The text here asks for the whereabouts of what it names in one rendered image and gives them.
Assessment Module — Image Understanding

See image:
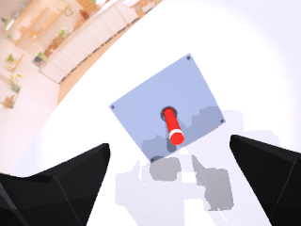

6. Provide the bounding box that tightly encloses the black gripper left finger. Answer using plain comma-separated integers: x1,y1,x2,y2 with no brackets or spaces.
0,143,112,226

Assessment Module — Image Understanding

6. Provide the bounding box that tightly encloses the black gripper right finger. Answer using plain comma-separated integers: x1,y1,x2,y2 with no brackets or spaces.
230,135,301,226

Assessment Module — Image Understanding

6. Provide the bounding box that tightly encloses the grey sloped panel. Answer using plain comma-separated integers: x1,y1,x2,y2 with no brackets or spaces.
109,54,225,162

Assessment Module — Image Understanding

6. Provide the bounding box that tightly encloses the red peg with white band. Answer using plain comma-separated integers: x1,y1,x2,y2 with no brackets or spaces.
163,108,184,144

